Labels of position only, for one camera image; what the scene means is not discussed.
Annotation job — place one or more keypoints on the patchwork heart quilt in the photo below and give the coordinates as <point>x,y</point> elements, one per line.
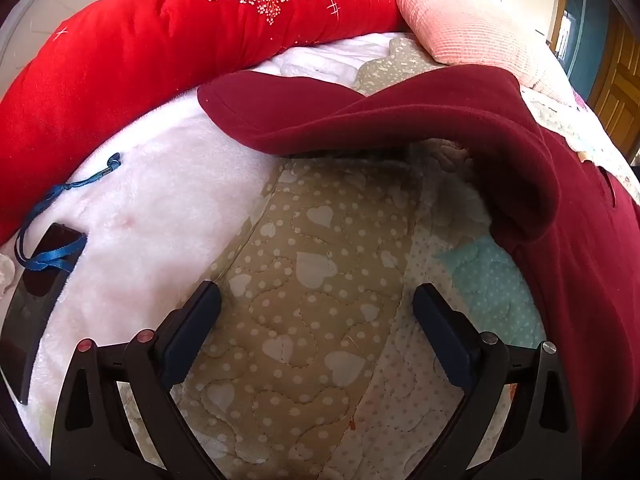
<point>310,285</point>

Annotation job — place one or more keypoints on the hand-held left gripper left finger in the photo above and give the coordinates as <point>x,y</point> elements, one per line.
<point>192,330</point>

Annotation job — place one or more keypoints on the wooden door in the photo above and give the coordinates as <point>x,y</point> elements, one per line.
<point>620,85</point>

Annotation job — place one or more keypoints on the white fleece blanket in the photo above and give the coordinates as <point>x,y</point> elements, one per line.
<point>165,185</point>

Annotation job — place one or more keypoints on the dark red garment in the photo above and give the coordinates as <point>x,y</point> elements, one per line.
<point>550,185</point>

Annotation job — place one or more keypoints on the teal door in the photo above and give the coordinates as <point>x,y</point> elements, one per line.
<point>585,35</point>

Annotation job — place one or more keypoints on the black phone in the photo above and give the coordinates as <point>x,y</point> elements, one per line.
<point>30,310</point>

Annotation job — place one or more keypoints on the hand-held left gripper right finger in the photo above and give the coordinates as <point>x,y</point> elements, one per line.
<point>445,335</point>

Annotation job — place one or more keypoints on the round grey headboard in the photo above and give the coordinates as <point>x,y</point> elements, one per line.
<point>50,5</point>

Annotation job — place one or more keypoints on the pink ribbed pillow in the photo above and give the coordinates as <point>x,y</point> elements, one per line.
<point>465,25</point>

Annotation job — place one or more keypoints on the red floral quilt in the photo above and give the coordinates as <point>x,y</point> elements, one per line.
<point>125,60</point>

